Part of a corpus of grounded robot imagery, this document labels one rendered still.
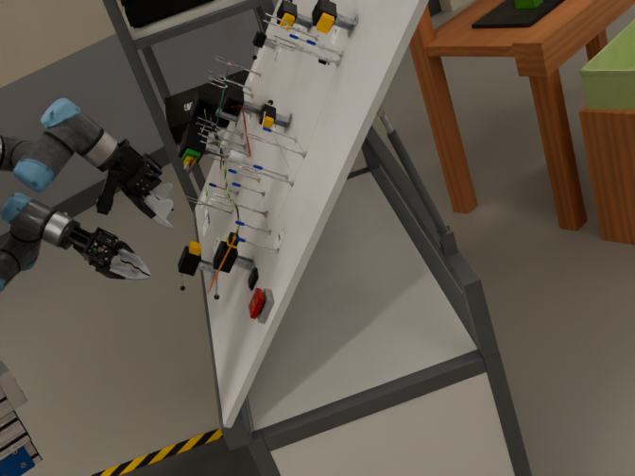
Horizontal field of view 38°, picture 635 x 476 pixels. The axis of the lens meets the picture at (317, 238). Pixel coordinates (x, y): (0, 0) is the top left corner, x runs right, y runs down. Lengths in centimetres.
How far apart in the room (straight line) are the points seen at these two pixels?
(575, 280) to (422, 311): 147
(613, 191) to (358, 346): 174
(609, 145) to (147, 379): 209
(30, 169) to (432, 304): 101
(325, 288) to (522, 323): 120
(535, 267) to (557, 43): 89
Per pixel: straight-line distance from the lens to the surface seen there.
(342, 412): 207
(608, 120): 357
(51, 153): 195
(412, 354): 215
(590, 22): 390
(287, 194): 207
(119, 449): 367
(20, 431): 217
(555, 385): 321
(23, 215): 219
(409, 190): 241
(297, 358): 227
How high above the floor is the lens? 208
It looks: 28 degrees down
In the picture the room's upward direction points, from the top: 20 degrees counter-clockwise
